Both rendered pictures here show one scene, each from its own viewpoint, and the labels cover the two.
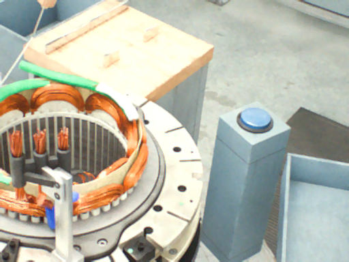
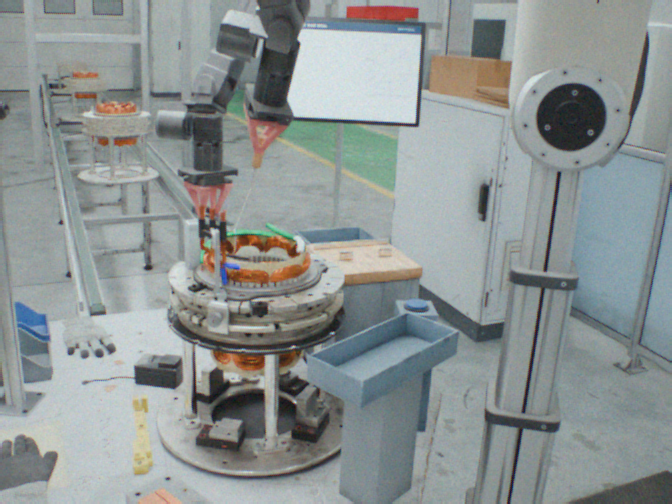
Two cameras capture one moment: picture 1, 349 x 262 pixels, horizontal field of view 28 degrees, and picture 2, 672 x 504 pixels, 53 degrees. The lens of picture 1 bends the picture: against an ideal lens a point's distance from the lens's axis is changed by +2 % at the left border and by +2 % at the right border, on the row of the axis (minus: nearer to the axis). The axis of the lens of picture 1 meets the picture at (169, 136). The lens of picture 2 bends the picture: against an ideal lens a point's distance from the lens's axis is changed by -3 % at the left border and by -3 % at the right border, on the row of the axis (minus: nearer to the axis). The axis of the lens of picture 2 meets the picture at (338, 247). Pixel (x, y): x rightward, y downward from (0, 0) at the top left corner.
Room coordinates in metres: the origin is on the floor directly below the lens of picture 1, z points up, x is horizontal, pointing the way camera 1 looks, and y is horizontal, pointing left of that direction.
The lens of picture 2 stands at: (-0.33, -0.68, 1.53)
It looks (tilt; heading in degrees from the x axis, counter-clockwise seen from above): 18 degrees down; 35
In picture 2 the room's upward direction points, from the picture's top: 3 degrees clockwise
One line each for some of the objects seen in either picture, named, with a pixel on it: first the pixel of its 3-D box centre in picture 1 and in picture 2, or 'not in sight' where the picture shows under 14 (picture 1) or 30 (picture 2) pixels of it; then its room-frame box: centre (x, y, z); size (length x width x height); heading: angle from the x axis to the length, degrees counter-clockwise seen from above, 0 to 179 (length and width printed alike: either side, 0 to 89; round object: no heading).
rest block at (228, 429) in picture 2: not in sight; (226, 429); (0.44, 0.09, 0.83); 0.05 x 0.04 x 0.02; 116
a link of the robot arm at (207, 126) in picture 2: not in sight; (205, 127); (0.58, 0.28, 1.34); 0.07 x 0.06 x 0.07; 112
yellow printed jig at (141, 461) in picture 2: not in sight; (140, 432); (0.36, 0.24, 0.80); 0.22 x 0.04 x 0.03; 53
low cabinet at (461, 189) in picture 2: not in sight; (474, 205); (3.20, 0.87, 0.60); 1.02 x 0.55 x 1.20; 60
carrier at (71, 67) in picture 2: not in sight; (72, 77); (3.84, 5.72, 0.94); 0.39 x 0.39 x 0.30
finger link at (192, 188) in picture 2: not in sight; (207, 195); (0.58, 0.28, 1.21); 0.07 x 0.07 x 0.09; 78
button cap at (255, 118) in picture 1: (255, 117); (416, 304); (0.74, -0.11, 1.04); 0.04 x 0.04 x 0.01
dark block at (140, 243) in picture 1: (139, 250); (259, 306); (0.45, 0.02, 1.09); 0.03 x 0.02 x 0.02; 139
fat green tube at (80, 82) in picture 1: (80, 86); (288, 237); (0.62, 0.11, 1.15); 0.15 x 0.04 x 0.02; 62
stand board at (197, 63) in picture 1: (120, 52); (362, 260); (0.85, 0.08, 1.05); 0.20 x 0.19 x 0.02; 57
